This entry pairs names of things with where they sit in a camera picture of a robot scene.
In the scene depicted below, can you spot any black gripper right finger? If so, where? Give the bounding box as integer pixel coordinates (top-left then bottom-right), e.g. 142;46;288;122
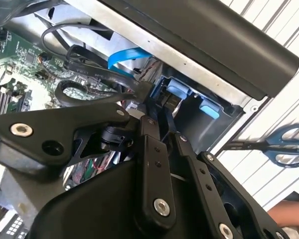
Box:
161;109;290;239

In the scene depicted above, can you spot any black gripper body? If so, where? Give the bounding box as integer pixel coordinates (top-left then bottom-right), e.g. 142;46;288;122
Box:
31;159;216;239

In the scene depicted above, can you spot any person's hand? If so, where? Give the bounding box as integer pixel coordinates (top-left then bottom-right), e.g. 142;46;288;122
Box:
266;201;299;228

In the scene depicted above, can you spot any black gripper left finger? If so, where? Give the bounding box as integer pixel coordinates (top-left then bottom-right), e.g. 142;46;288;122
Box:
0;98;177;226

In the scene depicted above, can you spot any black disk wire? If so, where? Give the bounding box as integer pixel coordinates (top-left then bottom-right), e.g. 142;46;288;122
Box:
54;44;184;108

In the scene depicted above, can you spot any hard disk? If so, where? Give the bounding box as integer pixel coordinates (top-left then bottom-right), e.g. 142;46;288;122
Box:
151;76;221;120

